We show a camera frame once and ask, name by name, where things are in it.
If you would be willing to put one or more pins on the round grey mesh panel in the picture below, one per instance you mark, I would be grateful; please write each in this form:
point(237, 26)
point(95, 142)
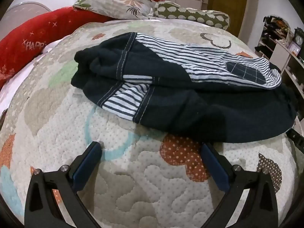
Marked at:
point(23, 9)

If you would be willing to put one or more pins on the floral beige pillow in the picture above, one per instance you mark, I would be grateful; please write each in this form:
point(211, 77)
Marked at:
point(114, 4)

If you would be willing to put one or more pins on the navy striped pants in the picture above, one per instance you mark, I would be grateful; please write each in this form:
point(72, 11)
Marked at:
point(166, 76)

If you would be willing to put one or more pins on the green patterned bolster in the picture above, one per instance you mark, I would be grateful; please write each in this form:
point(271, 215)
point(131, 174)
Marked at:
point(190, 13)

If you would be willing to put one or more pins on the red printed long pillow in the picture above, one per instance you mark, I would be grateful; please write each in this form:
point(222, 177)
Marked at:
point(35, 33)

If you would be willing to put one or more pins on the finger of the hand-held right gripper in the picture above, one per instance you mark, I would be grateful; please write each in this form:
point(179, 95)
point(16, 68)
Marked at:
point(296, 137)

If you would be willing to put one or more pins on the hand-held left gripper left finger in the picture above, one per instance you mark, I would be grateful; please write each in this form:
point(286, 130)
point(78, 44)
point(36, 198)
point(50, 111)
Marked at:
point(86, 168)

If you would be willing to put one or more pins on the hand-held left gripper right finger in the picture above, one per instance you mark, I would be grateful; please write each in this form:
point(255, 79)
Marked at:
point(215, 168)

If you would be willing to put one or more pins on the dark table clock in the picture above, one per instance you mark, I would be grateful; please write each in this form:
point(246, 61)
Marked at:
point(299, 39)

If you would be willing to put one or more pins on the white storage shelf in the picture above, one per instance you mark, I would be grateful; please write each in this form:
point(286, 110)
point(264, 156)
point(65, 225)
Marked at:
point(280, 49)

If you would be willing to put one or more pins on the heart patterned quilt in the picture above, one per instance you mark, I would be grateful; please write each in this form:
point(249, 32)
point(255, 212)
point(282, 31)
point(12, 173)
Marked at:
point(142, 182)

